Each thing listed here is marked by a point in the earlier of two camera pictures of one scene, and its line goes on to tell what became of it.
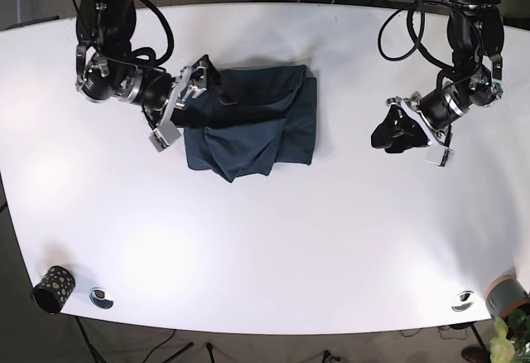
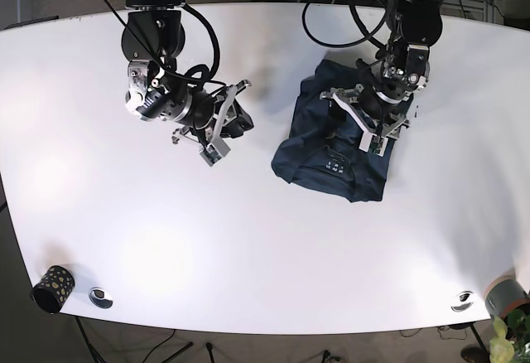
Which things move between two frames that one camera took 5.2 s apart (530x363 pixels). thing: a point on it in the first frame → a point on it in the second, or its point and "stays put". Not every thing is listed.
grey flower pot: (504, 294) stays put
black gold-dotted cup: (54, 289) stays put
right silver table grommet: (463, 301) stays put
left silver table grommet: (98, 297) stays put
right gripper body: (439, 151) → (378, 120)
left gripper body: (189, 88) → (199, 113)
